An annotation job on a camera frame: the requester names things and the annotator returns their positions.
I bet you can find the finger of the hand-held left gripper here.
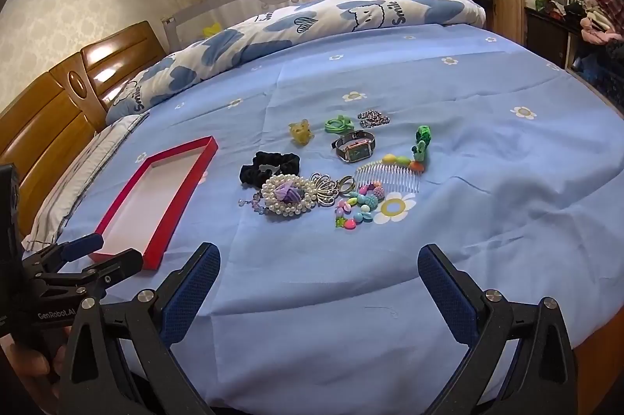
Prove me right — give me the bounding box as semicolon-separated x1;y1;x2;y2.
22;232;105;272
78;248;144;300

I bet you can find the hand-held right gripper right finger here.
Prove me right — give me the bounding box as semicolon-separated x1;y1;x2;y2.
417;243;578;415

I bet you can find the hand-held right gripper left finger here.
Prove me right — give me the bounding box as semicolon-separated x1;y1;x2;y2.
58;242;222;415

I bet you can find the red shallow tray box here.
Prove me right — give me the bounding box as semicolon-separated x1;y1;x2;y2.
90;135;219;272

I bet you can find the crystal bead bracelet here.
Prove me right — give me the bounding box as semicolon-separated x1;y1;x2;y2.
238;193;269;216

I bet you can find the colourful candy bead bracelet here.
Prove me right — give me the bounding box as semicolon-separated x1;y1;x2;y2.
334;183;386;231

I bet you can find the purple shell hair clip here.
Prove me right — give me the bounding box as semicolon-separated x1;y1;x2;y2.
275;181;305;204

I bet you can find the black velvet scrunchie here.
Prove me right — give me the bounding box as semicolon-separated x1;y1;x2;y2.
239;150;301;190

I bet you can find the green braided bracelet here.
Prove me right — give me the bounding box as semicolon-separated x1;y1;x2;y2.
412;125;434;174

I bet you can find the yellow scrunchie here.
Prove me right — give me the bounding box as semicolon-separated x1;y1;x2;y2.
287;120;315;147

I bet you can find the green coil hair tie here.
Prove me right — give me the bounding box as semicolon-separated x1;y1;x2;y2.
324;114;354;134

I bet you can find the person's left hand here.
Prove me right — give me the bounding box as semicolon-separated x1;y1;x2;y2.
0;339;69;401

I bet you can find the white striped pillow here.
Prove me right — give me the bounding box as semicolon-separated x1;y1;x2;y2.
22;113;149;252

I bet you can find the blue floral bed sheet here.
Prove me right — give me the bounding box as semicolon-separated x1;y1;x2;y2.
22;22;624;415

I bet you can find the wooden headboard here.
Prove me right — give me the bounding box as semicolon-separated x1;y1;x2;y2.
0;21;167;225

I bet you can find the clear beaded hair comb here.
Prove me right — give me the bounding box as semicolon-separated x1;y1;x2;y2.
353;154;422;194

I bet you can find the silver butterfly hair clip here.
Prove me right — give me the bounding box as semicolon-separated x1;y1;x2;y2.
310;174;342;207

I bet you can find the dark cabinet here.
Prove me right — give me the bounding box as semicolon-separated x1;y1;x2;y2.
524;5;624;104

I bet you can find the blue heart pattern pillow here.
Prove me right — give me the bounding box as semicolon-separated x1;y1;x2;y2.
105;0;488;126

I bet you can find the pile of clothes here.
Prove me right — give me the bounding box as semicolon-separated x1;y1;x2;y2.
578;0;624;45

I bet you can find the white pearl bracelet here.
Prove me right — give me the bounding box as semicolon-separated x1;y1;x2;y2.
261;174;320;217

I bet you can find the silver chain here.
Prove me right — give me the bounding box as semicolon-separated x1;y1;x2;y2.
357;108;391;129

